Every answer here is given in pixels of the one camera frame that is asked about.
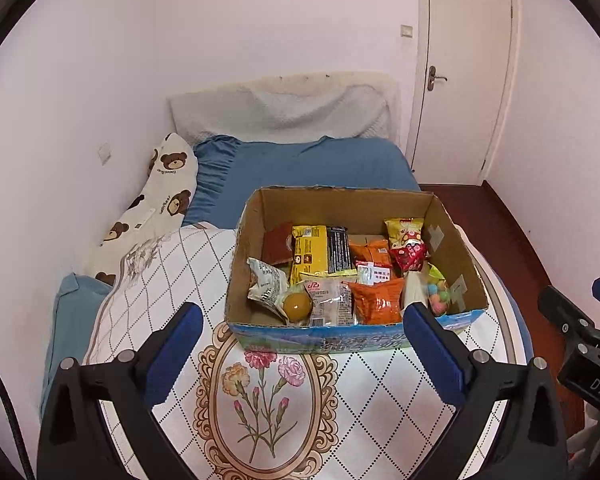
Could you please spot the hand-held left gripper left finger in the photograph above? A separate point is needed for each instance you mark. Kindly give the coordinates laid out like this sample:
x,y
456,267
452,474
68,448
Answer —
x,y
175,355

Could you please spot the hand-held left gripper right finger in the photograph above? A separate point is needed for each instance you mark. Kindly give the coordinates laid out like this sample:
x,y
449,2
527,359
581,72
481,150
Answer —
x,y
435,355

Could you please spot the red white spicy strip packet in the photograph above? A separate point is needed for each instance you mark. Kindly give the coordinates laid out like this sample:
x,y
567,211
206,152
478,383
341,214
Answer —
x,y
375,274

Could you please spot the blue printed cardboard box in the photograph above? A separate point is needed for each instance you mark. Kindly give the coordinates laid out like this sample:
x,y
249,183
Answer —
x,y
250,280

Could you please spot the colourful candy bag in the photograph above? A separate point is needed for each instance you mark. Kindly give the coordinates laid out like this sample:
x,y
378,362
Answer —
x,y
439,300

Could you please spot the cream snack packet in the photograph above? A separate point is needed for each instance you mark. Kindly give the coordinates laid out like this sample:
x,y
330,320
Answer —
x,y
414,290

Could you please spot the round table with patterned cloth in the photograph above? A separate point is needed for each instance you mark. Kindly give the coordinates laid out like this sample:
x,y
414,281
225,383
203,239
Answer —
x,y
180,280

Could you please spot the orange snack packet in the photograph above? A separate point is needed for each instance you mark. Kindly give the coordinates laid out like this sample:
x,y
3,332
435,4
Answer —
x,y
377,302
372,252

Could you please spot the light green snack packet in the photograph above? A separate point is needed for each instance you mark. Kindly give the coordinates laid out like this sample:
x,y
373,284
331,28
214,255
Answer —
x,y
436,272

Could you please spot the red snack packet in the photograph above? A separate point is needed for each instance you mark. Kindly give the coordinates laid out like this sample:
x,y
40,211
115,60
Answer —
x,y
407,256

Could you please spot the blue cushion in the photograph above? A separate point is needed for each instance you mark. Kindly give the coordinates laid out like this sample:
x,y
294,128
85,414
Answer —
x,y
72,320

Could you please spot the white grey snack packet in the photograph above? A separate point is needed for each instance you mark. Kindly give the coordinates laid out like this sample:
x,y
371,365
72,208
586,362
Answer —
x,y
265,285

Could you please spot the clear cake packet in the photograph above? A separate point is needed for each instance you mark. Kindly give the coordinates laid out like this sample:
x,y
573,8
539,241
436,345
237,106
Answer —
x,y
327,300

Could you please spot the black snack packet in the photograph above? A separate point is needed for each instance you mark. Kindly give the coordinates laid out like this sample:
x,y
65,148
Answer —
x,y
339,250

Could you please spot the brown snack packet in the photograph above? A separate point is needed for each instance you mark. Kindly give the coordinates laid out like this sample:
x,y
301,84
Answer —
x,y
277,245

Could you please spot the bear print pillow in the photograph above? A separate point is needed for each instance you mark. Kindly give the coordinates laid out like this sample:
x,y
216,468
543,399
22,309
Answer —
x,y
155,200

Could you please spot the yellow packet with barcode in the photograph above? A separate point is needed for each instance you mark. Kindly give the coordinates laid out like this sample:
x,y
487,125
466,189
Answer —
x,y
307,255

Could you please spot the bed with blue sheet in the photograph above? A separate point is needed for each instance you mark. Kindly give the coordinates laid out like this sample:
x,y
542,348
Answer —
x,y
305,165

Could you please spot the white door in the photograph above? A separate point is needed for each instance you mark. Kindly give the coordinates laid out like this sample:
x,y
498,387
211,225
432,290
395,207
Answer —
x,y
465,60

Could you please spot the white padded headboard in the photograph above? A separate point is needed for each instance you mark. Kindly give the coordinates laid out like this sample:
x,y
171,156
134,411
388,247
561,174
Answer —
x,y
280,105

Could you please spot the white light switch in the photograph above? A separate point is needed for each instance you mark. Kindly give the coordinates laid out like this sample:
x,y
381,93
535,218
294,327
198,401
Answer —
x,y
407,30

